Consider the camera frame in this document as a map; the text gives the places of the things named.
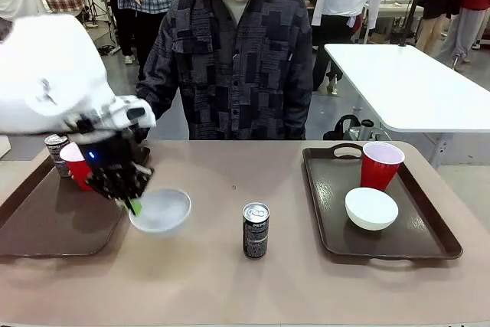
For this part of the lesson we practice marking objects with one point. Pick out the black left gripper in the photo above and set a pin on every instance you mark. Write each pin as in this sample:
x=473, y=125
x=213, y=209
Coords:
x=109, y=154

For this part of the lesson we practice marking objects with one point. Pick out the red plastic cup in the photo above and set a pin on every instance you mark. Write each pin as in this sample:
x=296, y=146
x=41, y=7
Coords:
x=78, y=172
x=379, y=172

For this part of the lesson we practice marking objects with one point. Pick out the white bowl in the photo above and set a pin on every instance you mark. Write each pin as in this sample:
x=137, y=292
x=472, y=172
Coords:
x=164, y=212
x=371, y=210

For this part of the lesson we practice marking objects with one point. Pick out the black Pepsi can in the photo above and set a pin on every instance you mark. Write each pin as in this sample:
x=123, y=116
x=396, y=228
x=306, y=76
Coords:
x=255, y=233
x=57, y=154

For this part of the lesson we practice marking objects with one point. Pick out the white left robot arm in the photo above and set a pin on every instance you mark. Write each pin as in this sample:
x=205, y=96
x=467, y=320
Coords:
x=49, y=74

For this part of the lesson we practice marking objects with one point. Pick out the person's left forearm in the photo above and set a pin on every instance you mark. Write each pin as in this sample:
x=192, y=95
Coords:
x=298, y=112

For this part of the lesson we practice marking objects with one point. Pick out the person's right forearm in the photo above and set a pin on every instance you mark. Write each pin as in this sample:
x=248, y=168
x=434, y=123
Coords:
x=155, y=101

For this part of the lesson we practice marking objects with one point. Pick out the brown plastic tray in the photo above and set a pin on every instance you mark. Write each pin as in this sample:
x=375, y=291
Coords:
x=57, y=227
x=337, y=227

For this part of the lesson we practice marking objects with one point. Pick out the person in patchwork shirt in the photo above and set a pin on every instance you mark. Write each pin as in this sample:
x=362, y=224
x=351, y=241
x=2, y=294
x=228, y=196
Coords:
x=237, y=63

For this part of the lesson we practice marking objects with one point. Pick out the black tripod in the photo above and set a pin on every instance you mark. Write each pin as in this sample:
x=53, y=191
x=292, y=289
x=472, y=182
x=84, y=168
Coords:
x=95, y=9

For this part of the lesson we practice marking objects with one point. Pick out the black bag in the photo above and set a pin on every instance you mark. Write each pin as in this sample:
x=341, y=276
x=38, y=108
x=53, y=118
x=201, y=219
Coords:
x=340, y=129

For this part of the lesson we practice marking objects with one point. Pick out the white folding table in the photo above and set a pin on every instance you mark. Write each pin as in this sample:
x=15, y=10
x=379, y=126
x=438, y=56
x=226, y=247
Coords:
x=406, y=86

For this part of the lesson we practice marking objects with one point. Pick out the white background desk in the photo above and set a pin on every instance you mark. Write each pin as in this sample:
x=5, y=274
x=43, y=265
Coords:
x=386, y=11

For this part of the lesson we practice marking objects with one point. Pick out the black pole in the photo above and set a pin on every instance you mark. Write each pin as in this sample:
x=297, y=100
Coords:
x=409, y=17

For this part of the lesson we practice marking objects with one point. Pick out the bystander in black shorts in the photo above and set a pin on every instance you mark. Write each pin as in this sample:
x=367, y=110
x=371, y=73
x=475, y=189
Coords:
x=432, y=1

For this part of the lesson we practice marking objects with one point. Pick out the bystander in red top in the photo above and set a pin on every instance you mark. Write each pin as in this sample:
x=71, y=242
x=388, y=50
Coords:
x=472, y=9

